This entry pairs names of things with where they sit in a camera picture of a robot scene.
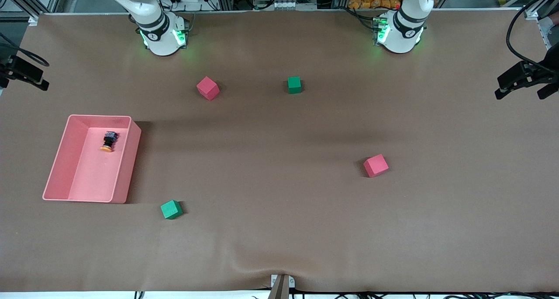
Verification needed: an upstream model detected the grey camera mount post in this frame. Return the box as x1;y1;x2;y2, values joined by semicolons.
267;274;296;299

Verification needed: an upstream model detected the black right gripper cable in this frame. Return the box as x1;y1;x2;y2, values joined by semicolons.
0;33;50;67

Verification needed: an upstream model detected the pink plastic bin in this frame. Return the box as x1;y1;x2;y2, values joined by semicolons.
42;114;142;204

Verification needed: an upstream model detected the orange push button black body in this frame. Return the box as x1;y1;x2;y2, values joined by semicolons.
100;131;119;153

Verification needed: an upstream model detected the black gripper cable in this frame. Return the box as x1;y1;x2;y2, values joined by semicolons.
0;33;50;67
506;0;559;68

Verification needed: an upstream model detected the black arm base cable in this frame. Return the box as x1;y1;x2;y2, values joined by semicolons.
343;6;378;31

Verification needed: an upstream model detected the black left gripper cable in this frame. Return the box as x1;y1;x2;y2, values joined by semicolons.
506;0;559;68

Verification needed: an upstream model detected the brown table mat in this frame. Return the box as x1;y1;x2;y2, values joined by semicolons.
0;10;559;293

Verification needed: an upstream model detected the pink foam cube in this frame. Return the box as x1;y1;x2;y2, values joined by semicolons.
363;154;389;178
196;76;220;101

